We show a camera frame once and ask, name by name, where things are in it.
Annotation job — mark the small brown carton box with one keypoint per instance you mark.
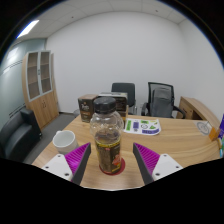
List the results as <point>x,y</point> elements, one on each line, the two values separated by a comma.
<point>86,108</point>

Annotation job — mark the wooden cabinet with glass doors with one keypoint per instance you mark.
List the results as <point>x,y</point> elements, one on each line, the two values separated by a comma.
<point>43,106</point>

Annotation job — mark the wooden side desk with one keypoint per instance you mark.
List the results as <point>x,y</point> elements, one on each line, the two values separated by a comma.
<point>196,108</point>

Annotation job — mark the white and grey mug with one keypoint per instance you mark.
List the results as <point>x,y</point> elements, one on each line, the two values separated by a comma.
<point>65,141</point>

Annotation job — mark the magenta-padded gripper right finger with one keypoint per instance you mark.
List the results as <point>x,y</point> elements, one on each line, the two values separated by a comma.
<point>146,159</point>

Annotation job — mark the dark brown carton box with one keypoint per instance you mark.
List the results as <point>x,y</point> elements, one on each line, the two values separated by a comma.
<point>121,102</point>

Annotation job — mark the black office chair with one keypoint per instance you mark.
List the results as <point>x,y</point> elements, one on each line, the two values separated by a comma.
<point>124,88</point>

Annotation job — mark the clear drink bottle black cap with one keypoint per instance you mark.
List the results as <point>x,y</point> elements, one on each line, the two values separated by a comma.
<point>107,146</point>

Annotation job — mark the grey mesh office chair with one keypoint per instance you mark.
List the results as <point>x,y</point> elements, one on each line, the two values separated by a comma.
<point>161,100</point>

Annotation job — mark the white printed leaflet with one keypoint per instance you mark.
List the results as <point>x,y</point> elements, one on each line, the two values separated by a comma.
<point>141,126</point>

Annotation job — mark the rectangular ceiling light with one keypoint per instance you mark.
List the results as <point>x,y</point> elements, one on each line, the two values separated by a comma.
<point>28,28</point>

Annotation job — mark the orange box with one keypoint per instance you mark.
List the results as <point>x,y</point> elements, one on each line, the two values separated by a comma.
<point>214,134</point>

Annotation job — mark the black leather sofa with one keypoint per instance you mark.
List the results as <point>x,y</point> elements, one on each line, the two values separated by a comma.
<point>16,133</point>

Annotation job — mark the flat round red coaster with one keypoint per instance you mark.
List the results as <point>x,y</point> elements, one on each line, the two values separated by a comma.
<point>122,166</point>

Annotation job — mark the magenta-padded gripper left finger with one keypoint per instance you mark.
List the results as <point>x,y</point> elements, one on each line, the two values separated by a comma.
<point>77,159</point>

